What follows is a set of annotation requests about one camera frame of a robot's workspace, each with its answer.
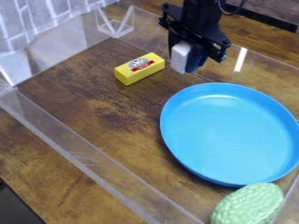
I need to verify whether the yellow toy block with label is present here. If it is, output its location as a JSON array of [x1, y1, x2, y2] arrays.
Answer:
[[115, 52, 164, 86]]

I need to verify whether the blue round tray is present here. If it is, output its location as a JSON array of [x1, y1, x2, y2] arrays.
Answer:
[[160, 83, 299, 187]]

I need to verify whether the black bar on table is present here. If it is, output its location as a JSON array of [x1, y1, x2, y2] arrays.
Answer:
[[238, 4, 299, 33]]

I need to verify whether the green bumpy toy vegetable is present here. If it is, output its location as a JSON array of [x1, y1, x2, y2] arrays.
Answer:
[[210, 183, 284, 224]]

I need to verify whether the clear acrylic enclosure wall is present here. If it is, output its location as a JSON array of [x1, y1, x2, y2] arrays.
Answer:
[[0, 0, 299, 224]]

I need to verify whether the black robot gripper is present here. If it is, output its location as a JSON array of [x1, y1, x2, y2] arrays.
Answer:
[[159, 0, 231, 73]]

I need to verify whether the white speckled block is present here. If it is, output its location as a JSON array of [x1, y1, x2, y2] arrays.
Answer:
[[171, 41, 192, 74]]

